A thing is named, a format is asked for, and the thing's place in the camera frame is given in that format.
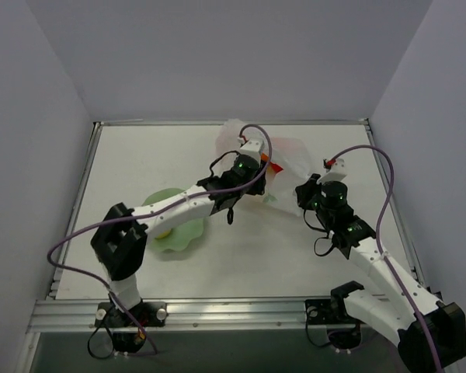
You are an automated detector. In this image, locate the aluminium front frame rail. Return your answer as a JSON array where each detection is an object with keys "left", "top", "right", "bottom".
[{"left": 26, "top": 297, "right": 374, "bottom": 331}]

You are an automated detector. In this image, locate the yellow fake banana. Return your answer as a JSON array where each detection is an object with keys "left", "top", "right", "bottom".
[{"left": 266, "top": 162, "right": 283, "bottom": 175}]

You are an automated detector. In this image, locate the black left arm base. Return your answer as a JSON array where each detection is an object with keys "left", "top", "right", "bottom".
[{"left": 94, "top": 301, "right": 168, "bottom": 354}]

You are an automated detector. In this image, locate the purple camera cable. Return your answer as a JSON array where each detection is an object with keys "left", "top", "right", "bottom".
[
  {"left": 47, "top": 124, "right": 273, "bottom": 357},
  {"left": 329, "top": 145, "right": 443, "bottom": 373}
]

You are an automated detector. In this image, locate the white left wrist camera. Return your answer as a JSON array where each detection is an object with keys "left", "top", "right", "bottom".
[{"left": 238, "top": 138, "right": 265, "bottom": 162}]

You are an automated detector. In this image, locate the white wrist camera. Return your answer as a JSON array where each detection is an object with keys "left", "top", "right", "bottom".
[
  {"left": 238, "top": 138, "right": 265, "bottom": 162},
  {"left": 318, "top": 158, "right": 347, "bottom": 184}
]

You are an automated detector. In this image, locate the green wavy glass bowl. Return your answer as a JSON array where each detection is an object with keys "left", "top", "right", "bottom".
[{"left": 142, "top": 188, "right": 204, "bottom": 253}]

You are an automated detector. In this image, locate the white plastic bag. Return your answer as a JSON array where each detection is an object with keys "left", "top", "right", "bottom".
[{"left": 215, "top": 119, "right": 315, "bottom": 217}]

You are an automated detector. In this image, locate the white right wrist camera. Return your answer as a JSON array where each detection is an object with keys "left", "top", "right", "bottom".
[{"left": 318, "top": 158, "right": 347, "bottom": 184}]

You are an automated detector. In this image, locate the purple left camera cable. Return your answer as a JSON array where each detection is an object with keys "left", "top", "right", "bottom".
[{"left": 47, "top": 124, "right": 273, "bottom": 357}]

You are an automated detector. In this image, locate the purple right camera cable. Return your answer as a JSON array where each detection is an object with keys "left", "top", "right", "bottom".
[{"left": 329, "top": 145, "right": 443, "bottom": 373}]

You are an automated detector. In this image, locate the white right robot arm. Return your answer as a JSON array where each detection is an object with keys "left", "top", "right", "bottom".
[{"left": 295, "top": 174, "right": 466, "bottom": 372}]

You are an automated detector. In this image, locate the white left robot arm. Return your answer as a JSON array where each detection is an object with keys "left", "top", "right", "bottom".
[{"left": 90, "top": 151, "right": 266, "bottom": 326}]

